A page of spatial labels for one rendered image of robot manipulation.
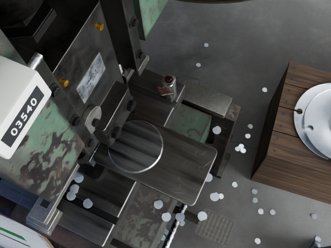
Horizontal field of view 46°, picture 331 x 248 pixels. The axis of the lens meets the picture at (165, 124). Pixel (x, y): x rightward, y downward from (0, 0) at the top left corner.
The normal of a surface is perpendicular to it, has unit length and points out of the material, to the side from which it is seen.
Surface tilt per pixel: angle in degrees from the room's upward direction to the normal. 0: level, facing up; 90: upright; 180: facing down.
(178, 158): 0
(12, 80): 0
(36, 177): 90
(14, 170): 90
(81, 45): 90
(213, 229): 0
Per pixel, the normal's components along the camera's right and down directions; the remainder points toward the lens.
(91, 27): 0.90, 0.39
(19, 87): -0.04, -0.37
